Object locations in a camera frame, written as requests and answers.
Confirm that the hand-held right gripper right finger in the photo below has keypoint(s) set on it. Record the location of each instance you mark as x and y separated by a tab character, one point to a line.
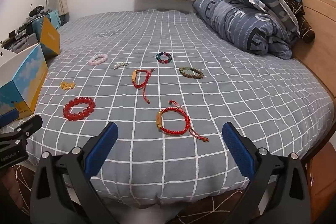
239	150

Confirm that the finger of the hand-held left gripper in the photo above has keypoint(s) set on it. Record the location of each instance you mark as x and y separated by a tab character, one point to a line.
9	117
29	125

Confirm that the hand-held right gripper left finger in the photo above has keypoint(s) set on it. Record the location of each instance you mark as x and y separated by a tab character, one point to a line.
102	150

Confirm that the sky print cardboard box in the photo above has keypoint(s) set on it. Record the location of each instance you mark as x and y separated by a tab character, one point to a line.
26	82

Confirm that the brown patterned rug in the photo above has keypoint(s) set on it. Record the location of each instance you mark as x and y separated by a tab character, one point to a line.
215	209

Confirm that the black electronic devices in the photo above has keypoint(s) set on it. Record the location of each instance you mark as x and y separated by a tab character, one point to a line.
21	35

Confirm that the yellow cardboard box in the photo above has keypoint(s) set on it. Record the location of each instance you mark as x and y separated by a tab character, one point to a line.
51	39

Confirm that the grey cloth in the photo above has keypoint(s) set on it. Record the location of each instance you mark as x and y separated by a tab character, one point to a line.
42	11

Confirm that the grey checked bed sheet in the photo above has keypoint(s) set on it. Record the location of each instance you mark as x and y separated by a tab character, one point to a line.
183	37

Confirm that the grey-blue patterned pillow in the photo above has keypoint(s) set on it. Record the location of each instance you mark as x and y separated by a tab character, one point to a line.
273	3

